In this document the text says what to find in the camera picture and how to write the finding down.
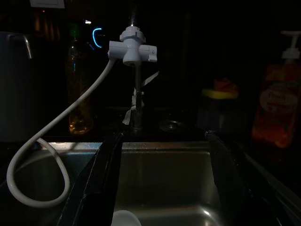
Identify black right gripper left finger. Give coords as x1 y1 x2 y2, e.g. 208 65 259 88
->
65 133 124 226

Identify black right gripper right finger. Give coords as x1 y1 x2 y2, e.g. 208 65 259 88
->
204 129 283 226

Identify white bowl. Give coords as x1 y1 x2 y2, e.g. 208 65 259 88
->
112 210 140 226

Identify stainless steel sink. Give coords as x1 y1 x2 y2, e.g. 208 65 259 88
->
0 140 301 226

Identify amber oil bottle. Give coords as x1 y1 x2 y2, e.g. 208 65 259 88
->
67 22 95 135

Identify dark glass jar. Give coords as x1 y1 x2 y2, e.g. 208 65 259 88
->
197 95 250 129

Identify round metal sink strainer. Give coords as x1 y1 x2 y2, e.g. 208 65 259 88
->
158 119 185 131

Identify orange pump soap bottle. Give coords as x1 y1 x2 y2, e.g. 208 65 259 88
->
251 30 301 149

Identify yellow sponge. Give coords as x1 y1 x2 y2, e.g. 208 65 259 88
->
202 89 238 99

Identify orange scrub sponge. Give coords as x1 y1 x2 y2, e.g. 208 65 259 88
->
213 78 239 93

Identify white plastic faucet diverter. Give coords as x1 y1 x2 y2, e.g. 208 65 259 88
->
107 25 158 66

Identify white flexible hose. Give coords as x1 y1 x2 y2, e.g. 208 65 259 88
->
6 55 113 208

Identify bent metal utensil handle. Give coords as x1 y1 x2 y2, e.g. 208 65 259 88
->
7 32 33 59

